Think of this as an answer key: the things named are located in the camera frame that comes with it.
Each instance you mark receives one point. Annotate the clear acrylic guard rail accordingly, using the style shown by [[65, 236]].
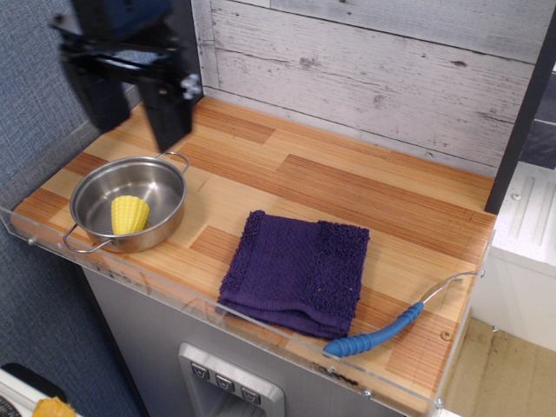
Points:
[[150, 317]]

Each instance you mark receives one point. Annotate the small steel pot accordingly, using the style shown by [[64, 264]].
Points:
[[159, 181]]

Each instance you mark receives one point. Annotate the dark right frame post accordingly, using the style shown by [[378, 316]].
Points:
[[528, 109]]

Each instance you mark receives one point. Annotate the silver dispenser button panel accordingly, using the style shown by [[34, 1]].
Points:
[[219, 388]]

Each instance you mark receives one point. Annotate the yellow toy corn cob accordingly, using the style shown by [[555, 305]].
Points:
[[129, 215]]

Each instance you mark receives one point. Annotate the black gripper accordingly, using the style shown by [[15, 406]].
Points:
[[108, 43]]

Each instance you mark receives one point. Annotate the purple folded towel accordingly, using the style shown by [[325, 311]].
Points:
[[304, 276]]

